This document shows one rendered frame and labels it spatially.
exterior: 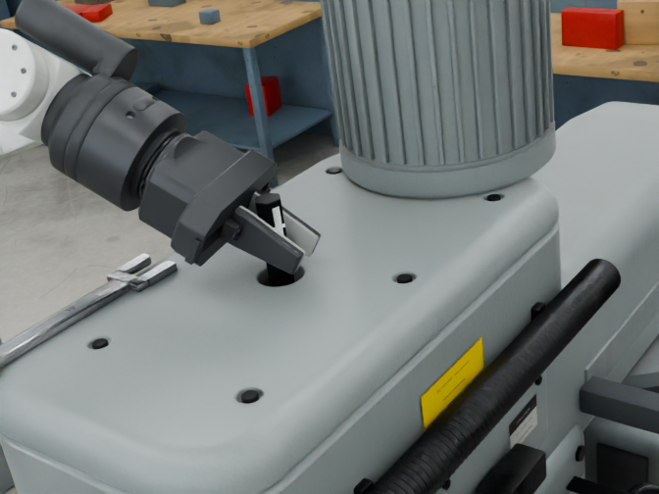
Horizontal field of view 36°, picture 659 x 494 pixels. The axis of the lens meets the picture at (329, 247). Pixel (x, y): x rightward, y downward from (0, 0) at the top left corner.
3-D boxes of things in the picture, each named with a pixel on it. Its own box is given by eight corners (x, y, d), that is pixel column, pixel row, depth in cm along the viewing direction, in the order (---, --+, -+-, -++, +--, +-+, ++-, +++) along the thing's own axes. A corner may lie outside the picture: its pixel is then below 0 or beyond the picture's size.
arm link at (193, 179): (257, 226, 86) (139, 156, 88) (293, 135, 80) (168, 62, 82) (179, 300, 76) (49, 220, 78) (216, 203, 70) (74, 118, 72)
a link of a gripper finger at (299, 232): (320, 232, 77) (251, 191, 78) (306, 263, 79) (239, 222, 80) (329, 223, 78) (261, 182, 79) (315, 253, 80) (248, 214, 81)
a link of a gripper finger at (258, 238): (294, 276, 77) (226, 234, 78) (308, 245, 75) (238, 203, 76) (285, 286, 76) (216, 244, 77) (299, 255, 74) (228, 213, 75)
